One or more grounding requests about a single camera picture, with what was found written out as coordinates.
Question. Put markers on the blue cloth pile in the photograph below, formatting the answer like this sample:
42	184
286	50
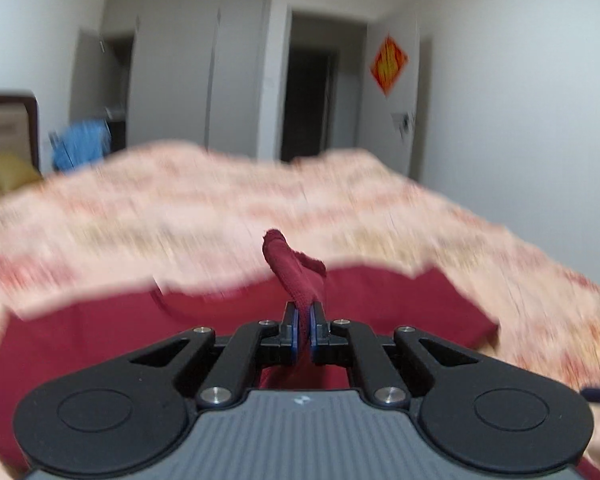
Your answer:
80	144

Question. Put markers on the mustard yellow pillow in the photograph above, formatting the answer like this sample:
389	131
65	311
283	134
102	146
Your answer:
16	173

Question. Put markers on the black door handle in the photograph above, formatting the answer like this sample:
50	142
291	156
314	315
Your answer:
403	123

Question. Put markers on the red fu door poster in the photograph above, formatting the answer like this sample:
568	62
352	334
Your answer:
388	64

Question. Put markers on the floral peach bed quilt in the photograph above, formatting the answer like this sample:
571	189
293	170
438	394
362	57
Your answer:
175	215

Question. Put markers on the dark red garment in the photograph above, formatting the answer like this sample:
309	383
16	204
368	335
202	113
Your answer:
105	388

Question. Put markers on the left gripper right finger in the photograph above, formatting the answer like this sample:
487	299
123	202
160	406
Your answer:
354	347

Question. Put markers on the grey built-in wardrobe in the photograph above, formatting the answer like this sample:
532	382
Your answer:
175	69

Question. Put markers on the white bedroom door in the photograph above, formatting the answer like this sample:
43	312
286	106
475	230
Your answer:
375	129

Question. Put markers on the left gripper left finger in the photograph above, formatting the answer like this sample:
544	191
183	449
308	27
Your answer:
241	359

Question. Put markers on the brown padded headboard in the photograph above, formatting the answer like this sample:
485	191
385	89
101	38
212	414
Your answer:
19	126

